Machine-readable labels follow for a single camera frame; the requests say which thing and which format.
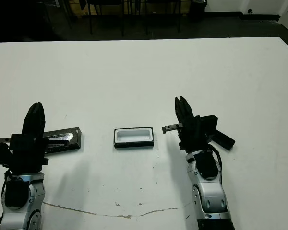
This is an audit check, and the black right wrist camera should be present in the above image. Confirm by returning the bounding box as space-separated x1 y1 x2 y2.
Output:
199 115 218 142

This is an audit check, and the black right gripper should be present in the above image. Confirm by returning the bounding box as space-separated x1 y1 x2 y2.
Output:
162 95 209 152

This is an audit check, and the black box white insert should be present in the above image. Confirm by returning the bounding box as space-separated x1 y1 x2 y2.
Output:
113 126 156 150

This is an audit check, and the black waste bin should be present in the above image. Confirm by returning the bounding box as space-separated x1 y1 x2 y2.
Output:
189 0 209 22

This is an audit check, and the black printed box lid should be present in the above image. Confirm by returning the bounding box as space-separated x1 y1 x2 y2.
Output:
42 126 83 153

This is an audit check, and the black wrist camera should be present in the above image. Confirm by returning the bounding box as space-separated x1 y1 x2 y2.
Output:
199 115 218 142
0 143 12 166

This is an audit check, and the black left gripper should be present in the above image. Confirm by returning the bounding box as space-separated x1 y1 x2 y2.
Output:
0 102 49 173

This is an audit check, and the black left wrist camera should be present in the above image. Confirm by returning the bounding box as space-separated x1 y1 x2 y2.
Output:
0 143 12 166

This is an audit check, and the black metal-legged chair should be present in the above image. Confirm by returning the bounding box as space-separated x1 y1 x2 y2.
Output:
143 0 183 35
86 0 126 37

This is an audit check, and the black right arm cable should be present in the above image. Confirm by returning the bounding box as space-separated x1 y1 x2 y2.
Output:
206 145 223 180

